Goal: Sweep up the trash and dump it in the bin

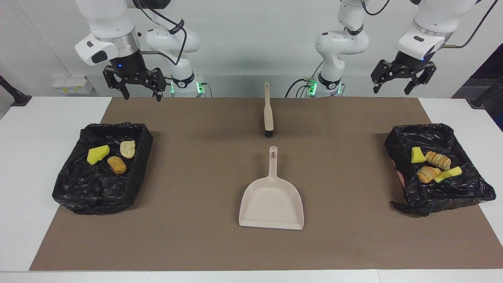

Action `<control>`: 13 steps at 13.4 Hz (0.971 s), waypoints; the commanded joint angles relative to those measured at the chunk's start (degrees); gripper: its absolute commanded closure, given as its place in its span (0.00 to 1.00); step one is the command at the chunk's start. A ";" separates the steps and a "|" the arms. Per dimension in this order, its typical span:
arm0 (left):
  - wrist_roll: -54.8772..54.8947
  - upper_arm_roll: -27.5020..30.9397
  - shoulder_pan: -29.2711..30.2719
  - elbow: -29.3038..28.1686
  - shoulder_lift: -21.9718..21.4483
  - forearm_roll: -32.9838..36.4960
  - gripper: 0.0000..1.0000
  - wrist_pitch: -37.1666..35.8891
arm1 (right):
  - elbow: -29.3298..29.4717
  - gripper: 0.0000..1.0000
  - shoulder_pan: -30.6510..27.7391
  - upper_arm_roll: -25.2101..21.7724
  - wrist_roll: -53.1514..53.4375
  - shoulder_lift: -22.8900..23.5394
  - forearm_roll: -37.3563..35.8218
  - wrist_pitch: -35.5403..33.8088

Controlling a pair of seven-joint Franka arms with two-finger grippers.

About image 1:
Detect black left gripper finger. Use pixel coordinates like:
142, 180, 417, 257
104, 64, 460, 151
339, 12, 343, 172
404, 62, 437, 96
371, 59, 398, 94

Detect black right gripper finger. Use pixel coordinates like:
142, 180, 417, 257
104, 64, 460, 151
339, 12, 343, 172
103, 65, 131, 101
147, 68, 167, 102

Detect pale bread piece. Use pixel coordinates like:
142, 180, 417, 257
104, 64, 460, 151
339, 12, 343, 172
120, 140, 136, 159

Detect brown oval bread roll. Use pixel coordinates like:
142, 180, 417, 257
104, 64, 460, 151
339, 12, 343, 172
107, 156, 127, 175

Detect striped croissant piece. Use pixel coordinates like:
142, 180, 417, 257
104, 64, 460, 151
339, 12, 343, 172
417, 166, 443, 184
425, 151, 452, 171

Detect notched yellow sponge chunk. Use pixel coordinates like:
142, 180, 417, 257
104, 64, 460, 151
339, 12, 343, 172
434, 166, 463, 184

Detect beige hand brush black bristles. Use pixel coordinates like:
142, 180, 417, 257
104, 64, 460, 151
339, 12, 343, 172
263, 82, 275, 138

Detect beige plastic dustpan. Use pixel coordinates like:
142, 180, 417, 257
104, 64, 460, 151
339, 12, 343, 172
239, 146, 305, 230

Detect black bag lined pink bin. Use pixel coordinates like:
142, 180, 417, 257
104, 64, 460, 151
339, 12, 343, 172
384, 123, 497, 217

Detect brown paper table mat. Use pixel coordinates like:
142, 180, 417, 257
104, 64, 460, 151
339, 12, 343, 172
29, 97, 503, 272

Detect white wall socket box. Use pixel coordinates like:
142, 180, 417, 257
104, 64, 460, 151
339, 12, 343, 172
52, 76, 94, 94

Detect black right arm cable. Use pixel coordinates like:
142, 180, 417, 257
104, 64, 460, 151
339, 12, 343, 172
134, 0, 187, 66

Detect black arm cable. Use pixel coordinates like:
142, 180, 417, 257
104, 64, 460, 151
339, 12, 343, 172
134, 0, 187, 66
362, 0, 499, 50

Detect black camera stand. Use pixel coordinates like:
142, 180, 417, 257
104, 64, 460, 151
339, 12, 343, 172
470, 77, 503, 108
0, 75, 32, 107

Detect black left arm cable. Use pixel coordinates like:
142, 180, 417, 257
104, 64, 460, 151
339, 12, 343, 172
362, 0, 499, 50

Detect black left base cable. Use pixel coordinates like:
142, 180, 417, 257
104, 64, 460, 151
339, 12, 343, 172
286, 77, 315, 98

